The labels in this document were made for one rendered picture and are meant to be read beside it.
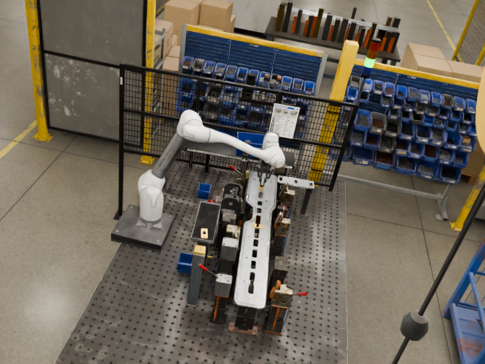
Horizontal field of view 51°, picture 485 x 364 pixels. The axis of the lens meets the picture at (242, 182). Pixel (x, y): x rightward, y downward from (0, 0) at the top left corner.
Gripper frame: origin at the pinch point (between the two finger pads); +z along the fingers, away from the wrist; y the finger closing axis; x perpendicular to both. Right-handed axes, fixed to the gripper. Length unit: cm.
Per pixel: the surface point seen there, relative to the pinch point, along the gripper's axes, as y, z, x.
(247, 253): -4, 5, -75
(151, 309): -58, 35, -107
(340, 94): 49, -55, 58
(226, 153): -30.9, 1.9, 34.2
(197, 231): -37, -11, -81
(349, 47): 47, -93, 58
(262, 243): 4, 5, -63
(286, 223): 19.0, 1.1, -43.2
